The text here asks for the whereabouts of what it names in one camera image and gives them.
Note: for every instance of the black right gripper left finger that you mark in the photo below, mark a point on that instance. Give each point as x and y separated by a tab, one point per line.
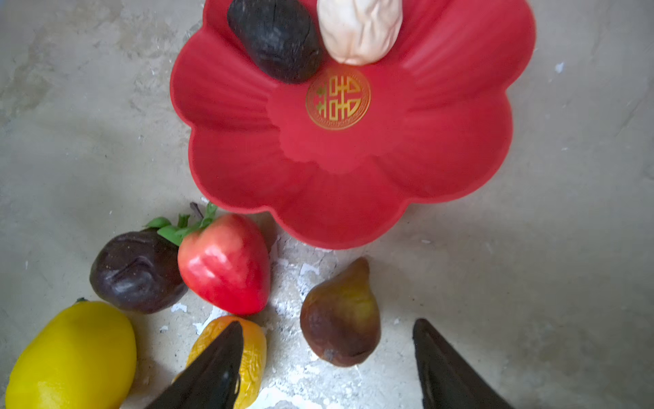
212	380

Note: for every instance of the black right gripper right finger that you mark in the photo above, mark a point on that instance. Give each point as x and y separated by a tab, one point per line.
446	379

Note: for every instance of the small orange-yellow fruit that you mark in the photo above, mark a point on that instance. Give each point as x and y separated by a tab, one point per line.
253	361

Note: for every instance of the dark fake avocado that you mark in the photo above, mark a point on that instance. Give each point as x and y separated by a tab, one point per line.
280	36

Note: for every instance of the cream fake garlic bulb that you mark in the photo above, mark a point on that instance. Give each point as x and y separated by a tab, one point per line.
359	32

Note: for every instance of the brown fake fig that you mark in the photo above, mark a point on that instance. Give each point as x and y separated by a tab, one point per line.
340	318

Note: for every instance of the red fake strawberry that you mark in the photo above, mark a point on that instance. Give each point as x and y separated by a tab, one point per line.
222	258

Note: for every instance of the yellow fake lemon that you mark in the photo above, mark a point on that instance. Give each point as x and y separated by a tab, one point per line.
84	358

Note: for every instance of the dark purple passion fruit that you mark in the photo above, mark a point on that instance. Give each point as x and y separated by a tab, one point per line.
138	272

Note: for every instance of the red flower-shaped fruit bowl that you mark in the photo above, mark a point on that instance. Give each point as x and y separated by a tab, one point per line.
336	160

